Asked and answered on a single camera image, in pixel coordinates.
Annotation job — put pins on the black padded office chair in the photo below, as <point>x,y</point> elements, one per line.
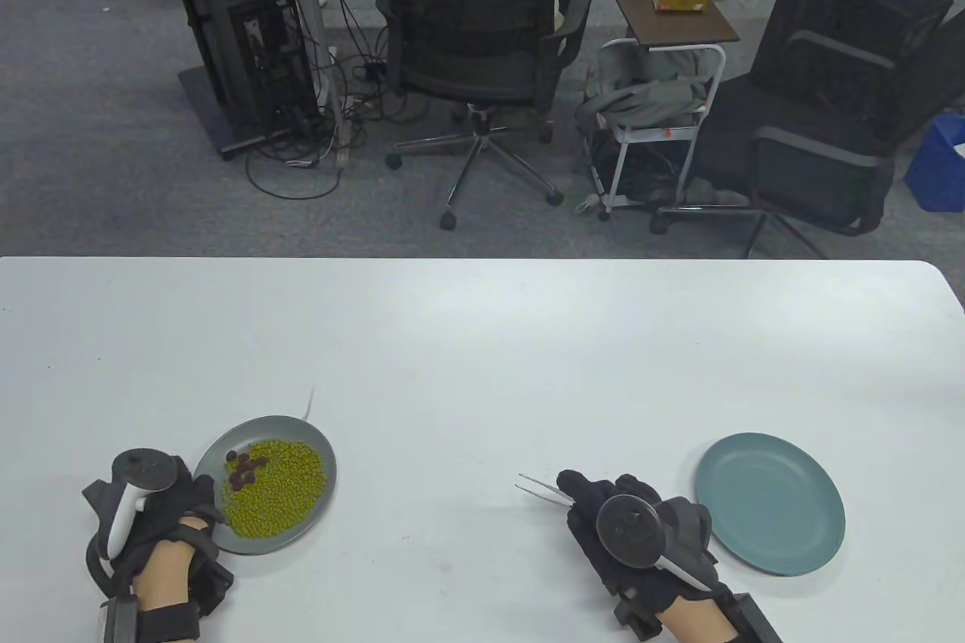
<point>814,176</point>

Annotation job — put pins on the brown top side table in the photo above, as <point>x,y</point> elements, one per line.
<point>663,25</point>

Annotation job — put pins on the grey plate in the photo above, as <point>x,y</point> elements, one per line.
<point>264,426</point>

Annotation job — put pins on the metal tweezers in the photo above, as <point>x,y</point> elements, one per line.
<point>564,497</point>

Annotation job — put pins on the person's right hand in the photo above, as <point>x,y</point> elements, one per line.
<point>588,491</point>

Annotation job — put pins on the pile of dark red cranberries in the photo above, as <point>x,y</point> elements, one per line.
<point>243,476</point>

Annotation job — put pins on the person's right forearm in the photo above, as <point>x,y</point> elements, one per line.
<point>697,624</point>

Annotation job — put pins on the blue plastic bin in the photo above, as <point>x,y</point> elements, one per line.
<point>938,168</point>

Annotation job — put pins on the teal plate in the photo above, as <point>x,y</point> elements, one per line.
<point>776,500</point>

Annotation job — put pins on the black mesh office chair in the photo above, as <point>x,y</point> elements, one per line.
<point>467,2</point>

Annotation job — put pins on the person's left hand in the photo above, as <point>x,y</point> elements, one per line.
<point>192,496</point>

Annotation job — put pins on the black power strip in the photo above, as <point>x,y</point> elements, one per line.
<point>373,71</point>

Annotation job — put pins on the grey jacket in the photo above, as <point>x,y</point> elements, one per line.
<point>648,100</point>

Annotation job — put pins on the grey shoe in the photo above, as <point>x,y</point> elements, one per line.
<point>716,194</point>

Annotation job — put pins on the person's left forearm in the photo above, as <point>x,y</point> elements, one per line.
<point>170,567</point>

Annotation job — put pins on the pile of green beans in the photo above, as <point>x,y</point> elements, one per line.
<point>279,492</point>

